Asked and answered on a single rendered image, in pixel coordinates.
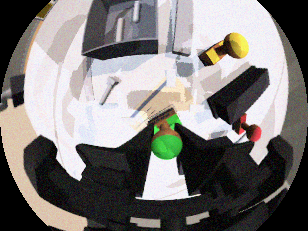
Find yellow rubber stamp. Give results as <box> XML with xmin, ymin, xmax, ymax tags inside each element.
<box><xmin>198</xmin><ymin>33</ymin><xmax>250</xmax><ymax>67</ymax></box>

